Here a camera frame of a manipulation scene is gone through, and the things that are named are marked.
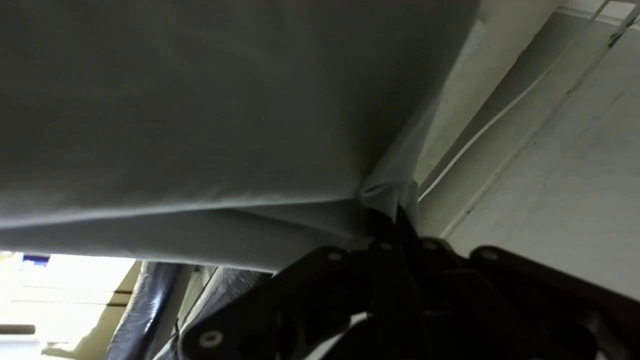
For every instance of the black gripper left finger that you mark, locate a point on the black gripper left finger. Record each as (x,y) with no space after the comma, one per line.
(301,300)

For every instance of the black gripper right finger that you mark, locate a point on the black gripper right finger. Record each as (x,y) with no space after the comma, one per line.
(520,300)

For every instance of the white cloth towel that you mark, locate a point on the white cloth towel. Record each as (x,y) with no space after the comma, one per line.
(201,100)

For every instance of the blue grey fabric curtain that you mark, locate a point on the blue grey fabric curtain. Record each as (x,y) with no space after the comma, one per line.
(142,313)

